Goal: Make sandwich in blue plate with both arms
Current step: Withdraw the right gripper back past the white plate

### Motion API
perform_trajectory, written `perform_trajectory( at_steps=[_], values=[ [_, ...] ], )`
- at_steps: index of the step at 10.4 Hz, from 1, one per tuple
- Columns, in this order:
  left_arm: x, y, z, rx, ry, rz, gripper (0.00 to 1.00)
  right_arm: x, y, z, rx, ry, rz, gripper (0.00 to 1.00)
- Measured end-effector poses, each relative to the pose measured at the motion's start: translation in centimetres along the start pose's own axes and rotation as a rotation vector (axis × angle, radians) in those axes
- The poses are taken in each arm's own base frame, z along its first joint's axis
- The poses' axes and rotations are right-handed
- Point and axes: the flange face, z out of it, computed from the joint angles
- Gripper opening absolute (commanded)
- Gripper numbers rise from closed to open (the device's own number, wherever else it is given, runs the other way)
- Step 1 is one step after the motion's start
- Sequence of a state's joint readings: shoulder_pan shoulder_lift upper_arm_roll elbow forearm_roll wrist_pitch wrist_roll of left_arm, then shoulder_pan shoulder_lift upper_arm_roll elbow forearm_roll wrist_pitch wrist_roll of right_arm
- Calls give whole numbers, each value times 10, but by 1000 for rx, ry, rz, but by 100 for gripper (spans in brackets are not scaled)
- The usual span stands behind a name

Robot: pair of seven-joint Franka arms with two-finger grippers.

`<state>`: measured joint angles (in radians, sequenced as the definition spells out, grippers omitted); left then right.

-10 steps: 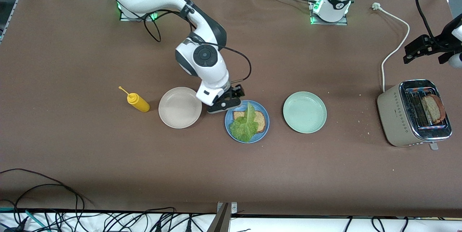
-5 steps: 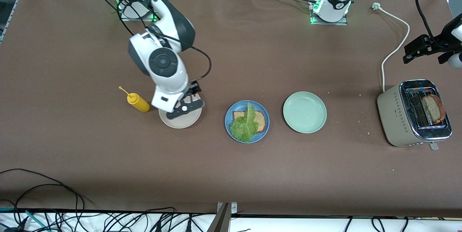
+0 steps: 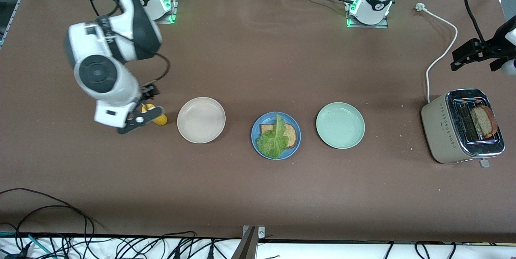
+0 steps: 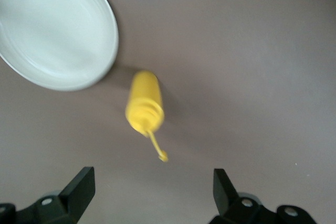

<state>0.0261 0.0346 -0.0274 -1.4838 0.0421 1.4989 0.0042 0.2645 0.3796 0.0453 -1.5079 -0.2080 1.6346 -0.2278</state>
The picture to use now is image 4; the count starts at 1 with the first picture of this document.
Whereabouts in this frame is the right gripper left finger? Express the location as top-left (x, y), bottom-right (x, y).
top-left (15, 166), bottom-right (95, 224)

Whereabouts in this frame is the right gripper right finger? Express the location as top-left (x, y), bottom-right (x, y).
top-left (208, 168), bottom-right (279, 224)

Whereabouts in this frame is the yellow squeeze bottle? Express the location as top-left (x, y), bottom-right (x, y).
top-left (124, 70), bottom-right (170, 163)

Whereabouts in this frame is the beige round plate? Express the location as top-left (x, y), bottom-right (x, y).
top-left (0, 0), bottom-right (120, 92)

